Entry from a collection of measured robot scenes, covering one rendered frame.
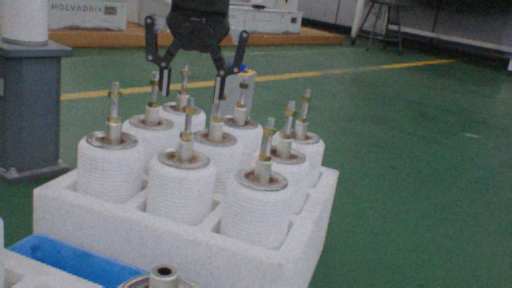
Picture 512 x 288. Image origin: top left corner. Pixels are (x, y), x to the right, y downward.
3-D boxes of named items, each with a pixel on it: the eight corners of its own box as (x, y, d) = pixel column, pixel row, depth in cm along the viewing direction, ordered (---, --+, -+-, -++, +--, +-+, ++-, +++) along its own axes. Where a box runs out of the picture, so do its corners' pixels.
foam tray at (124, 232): (31, 294, 78) (32, 189, 72) (154, 201, 114) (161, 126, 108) (270, 381, 68) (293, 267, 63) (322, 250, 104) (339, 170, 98)
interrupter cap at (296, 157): (282, 146, 85) (283, 143, 85) (315, 162, 80) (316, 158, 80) (249, 152, 80) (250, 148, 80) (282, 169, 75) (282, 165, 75)
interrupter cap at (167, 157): (146, 161, 70) (146, 156, 70) (176, 148, 77) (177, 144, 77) (192, 176, 68) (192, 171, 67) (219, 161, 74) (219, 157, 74)
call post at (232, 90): (199, 201, 117) (215, 70, 107) (210, 190, 123) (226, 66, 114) (227, 209, 115) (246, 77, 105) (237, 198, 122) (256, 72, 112)
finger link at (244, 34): (242, 28, 65) (225, 71, 67) (255, 34, 65) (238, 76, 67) (242, 26, 68) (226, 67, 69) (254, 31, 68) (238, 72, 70)
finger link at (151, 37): (156, 13, 67) (163, 58, 69) (142, 15, 67) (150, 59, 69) (152, 15, 64) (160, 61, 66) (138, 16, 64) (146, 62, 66)
